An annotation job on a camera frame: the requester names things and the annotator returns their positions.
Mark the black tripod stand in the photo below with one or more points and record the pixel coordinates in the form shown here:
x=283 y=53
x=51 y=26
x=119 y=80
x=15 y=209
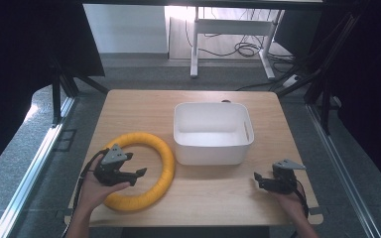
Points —
x=59 y=89

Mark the black curtain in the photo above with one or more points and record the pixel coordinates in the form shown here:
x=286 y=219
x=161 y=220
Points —
x=370 y=82
x=20 y=66

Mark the white plastic bin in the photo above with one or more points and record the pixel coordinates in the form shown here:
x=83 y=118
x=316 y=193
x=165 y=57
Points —
x=211 y=132

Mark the black metal stand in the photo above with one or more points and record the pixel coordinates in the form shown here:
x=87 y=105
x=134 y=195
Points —
x=320 y=66

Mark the aluminium floor rail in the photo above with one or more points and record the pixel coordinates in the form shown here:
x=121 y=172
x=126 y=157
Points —
x=33 y=168
x=340 y=168

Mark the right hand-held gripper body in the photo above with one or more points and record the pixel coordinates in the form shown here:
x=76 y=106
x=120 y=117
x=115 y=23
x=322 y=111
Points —
x=286 y=180

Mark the white power strip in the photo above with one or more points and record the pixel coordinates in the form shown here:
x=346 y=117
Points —
x=291 y=81

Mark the person's right hand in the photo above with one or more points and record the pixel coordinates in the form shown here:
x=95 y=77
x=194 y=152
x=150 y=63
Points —
x=289 y=205

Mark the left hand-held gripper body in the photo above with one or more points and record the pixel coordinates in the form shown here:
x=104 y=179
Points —
x=110 y=172

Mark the person's left hand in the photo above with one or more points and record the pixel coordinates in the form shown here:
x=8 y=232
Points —
x=94 y=191

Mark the white metal desk frame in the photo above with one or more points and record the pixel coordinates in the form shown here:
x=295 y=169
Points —
x=231 y=27

